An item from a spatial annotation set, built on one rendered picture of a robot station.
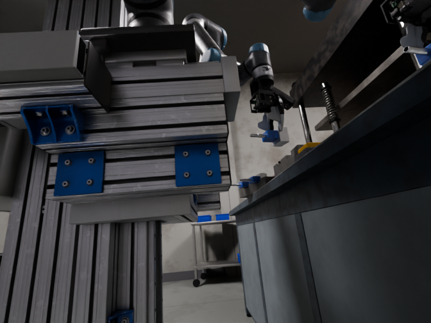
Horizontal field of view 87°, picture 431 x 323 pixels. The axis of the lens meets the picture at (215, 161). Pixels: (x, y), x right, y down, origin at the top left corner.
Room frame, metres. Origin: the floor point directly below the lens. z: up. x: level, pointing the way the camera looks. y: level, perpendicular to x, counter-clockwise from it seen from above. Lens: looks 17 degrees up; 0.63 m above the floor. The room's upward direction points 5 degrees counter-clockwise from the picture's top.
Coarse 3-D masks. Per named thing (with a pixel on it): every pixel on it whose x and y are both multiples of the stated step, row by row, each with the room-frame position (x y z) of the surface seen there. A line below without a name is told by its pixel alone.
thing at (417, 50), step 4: (404, 48) 0.36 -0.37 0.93; (408, 48) 0.36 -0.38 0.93; (412, 48) 0.35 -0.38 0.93; (416, 48) 0.35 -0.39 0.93; (420, 48) 0.36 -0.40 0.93; (424, 48) 0.36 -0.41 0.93; (428, 48) 0.37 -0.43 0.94; (404, 52) 0.36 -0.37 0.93; (408, 52) 0.36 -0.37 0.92; (412, 52) 0.36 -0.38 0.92; (416, 52) 0.36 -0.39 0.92; (420, 52) 0.36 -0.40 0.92; (424, 52) 0.36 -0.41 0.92; (428, 52) 0.36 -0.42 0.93; (416, 56) 0.39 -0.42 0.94; (420, 56) 0.38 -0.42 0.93; (424, 56) 0.38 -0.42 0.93; (428, 56) 0.37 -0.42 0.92; (420, 60) 0.38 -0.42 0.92; (424, 60) 0.38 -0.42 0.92; (428, 60) 0.38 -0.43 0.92; (420, 64) 0.39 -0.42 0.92; (424, 64) 0.39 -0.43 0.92
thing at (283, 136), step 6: (270, 132) 0.70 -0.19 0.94; (276, 132) 0.71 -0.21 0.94; (282, 132) 0.71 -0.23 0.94; (264, 138) 0.72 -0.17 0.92; (270, 138) 0.71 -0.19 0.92; (276, 138) 0.72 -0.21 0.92; (282, 138) 0.71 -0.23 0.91; (288, 138) 0.72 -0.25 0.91; (276, 144) 0.74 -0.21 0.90; (282, 144) 0.74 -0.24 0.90
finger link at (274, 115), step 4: (272, 108) 0.70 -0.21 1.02; (276, 108) 0.70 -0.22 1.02; (272, 112) 0.69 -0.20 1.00; (276, 112) 0.70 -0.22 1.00; (268, 116) 0.68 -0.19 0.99; (272, 116) 0.69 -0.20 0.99; (276, 116) 0.69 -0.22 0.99; (280, 116) 0.69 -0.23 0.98; (276, 120) 0.69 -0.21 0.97; (280, 120) 0.69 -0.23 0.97; (280, 124) 0.70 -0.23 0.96; (280, 128) 0.70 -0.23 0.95
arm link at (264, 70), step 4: (256, 68) 0.70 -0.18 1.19; (260, 68) 0.69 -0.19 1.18; (264, 68) 0.69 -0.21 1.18; (268, 68) 0.69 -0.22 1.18; (252, 72) 0.73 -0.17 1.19; (256, 72) 0.70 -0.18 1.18; (260, 72) 0.69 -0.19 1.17; (264, 72) 0.69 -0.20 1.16; (268, 72) 0.69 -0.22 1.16; (272, 72) 0.71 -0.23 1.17; (256, 76) 0.71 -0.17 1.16; (260, 76) 0.70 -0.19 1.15; (272, 76) 0.71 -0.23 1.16
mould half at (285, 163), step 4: (304, 144) 0.72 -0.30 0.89; (296, 148) 0.73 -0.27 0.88; (292, 152) 0.76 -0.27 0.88; (296, 152) 0.73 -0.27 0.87; (284, 156) 0.84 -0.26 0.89; (292, 156) 0.77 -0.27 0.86; (280, 160) 0.88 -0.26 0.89; (284, 160) 0.84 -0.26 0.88; (288, 160) 0.81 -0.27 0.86; (292, 160) 0.77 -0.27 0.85; (280, 164) 0.89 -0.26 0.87; (284, 164) 0.85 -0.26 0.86; (288, 164) 0.82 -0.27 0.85; (276, 168) 0.94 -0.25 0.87; (280, 168) 0.90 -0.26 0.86; (284, 168) 0.86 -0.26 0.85; (276, 172) 0.95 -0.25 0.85; (280, 172) 0.90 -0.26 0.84
